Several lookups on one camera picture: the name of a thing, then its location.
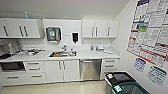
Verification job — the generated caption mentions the stack of white bowls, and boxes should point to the stack of white bowls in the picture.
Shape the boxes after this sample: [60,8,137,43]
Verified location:
[95,44,105,52]

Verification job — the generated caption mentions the stainless steel dishwasher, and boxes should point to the stainless steel dishwasher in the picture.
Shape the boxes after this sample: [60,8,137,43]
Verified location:
[79,59,102,82]

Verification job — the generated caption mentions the dish soap bottle yellow cap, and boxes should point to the dish soap bottle yellow cap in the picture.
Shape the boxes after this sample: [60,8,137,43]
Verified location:
[90,45,95,52]

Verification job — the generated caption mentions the black soap dispenser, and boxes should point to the black soap dispenser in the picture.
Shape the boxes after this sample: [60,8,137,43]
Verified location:
[71,31,80,43]

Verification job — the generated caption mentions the chrome sink faucet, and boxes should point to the chrome sink faucet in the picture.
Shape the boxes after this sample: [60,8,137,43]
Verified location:
[61,44,69,54]

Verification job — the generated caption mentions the stainless steel sink basin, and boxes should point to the stainless steel sink basin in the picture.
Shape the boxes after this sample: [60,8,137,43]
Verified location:
[48,50,78,58]

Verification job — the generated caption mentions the white two-door sink cabinet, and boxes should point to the white two-door sink cabinet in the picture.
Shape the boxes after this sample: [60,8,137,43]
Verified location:
[43,59,81,83]

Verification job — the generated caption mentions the narrow white drawer unit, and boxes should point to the narrow white drawer unit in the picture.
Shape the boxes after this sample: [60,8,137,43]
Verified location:
[101,58,120,80]

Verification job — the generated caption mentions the steel paper towel dispenser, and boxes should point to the steel paper towel dispenser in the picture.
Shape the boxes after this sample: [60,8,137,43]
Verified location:
[45,26,62,42]

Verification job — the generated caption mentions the teal bottle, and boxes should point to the teal bottle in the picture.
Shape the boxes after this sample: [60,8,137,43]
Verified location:
[24,11,30,20]

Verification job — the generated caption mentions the black built-in microwave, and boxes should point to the black built-in microwave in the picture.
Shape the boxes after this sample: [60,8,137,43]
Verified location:
[0,61,26,72]

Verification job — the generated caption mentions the black coffee machine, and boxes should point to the black coffee machine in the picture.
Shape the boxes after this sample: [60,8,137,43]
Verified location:
[0,41,14,60]

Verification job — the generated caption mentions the white wall cabinet four doors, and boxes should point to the white wall cabinet four doors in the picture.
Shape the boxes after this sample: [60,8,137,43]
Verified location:
[0,17,42,40]

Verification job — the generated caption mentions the large colourful wall poster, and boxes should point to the large colourful wall poster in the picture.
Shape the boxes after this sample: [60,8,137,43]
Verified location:
[126,0,168,68]

